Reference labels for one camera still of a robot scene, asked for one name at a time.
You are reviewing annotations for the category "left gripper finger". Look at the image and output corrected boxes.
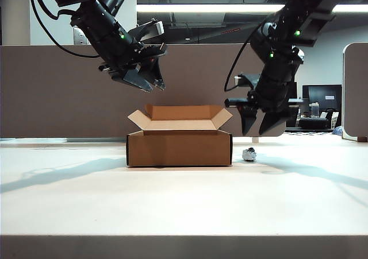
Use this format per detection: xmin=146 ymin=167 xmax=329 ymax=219
xmin=122 ymin=66 xmax=154 ymax=93
xmin=141 ymin=56 xmax=167 ymax=92

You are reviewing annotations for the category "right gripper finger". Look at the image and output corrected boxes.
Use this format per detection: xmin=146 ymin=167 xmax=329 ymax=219
xmin=258 ymin=110 xmax=289 ymax=137
xmin=239 ymin=106 xmax=259 ymax=137

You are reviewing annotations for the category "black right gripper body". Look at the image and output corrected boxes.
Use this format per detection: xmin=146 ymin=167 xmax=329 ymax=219
xmin=224 ymin=74 xmax=300 ymax=118

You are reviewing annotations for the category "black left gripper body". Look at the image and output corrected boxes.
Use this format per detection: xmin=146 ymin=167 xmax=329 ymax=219
xmin=97 ymin=41 xmax=169 ymax=83

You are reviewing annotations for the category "small paper ball black mark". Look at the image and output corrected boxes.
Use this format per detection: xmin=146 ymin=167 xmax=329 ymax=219
xmin=242 ymin=147 xmax=258 ymax=162

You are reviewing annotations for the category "brown cardboard box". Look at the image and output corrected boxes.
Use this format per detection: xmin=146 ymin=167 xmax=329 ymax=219
xmin=125 ymin=104 xmax=233 ymax=168

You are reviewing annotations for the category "black round ottoman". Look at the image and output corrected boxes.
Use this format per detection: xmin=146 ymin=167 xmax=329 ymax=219
xmin=298 ymin=118 xmax=330 ymax=130

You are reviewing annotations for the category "narrow grey-brown desk divider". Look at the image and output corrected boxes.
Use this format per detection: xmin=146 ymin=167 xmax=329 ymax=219
xmin=342 ymin=42 xmax=368 ymax=142

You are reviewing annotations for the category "wide grey-brown desk divider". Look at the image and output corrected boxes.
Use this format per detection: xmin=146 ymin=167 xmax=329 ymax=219
xmin=0 ymin=43 xmax=287 ymax=140

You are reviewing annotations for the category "long ceiling light strip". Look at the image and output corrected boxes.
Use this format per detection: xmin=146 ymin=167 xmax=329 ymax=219
xmin=136 ymin=3 xmax=368 ymax=14

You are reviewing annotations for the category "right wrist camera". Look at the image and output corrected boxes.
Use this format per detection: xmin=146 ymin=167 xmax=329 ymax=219
xmin=233 ymin=73 xmax=261 ymax=90

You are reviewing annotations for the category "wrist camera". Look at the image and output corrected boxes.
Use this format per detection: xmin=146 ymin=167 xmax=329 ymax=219
xmin=233 ymin=73 xmax=261 ymax=90
xmin=134 ymin=20 xmax=165 ymax=45

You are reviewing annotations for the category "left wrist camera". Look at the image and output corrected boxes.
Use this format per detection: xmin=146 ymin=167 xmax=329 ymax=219
xmin=134 ymin=20 xmax=165 ymax=45

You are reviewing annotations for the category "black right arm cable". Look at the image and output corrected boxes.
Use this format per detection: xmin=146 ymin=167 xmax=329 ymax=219
xmin=224 ymin=22 xmax=270 ymax=92

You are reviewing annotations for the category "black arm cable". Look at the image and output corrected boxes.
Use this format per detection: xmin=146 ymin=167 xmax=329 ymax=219
xmin=224 ymin=22 xmax=270 ymax=92
xmin=28 ymin=0 xmax=102 ymax=59

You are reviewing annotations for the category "metal wall plate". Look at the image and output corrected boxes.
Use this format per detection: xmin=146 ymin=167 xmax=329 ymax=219
xmin=73 ymin=26 xmax=89 ymax=45

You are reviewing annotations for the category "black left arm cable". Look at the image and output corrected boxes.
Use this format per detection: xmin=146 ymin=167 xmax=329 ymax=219
xmin=28 ymin=0 xmax=102 ymax=59

